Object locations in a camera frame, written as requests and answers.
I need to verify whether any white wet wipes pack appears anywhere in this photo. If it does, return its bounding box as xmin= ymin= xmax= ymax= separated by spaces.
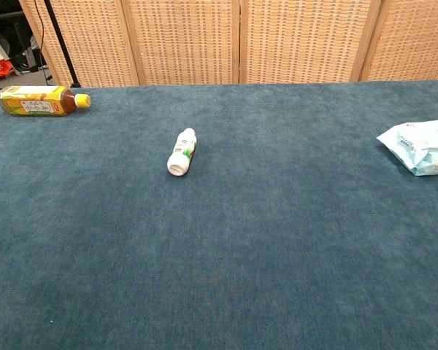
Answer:
xmin=376 ymin=118 xmax=438 ymax=177

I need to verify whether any small white drink bottle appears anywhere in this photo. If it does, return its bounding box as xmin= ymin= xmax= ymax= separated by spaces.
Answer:
xmin=166 ymin=128 xmax=199 ymax=177

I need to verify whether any blue table carpet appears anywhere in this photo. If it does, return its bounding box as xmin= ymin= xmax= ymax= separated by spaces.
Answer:
xmin=0 ymin=79 xmax=438 ymax=350

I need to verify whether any wicker folding screen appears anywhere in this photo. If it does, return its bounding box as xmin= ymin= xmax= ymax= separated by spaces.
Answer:
xmin=18 ymin=0 xmax=438 ymax=88

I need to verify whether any yellow label tea bottle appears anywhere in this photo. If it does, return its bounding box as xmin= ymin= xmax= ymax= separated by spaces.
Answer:
xmin=0 ymin=85 xmax=92 ymax=117

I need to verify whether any black tripod stand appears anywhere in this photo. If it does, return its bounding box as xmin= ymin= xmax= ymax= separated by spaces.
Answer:
xmin=43 ymin=0 xmax=82 ymax=89

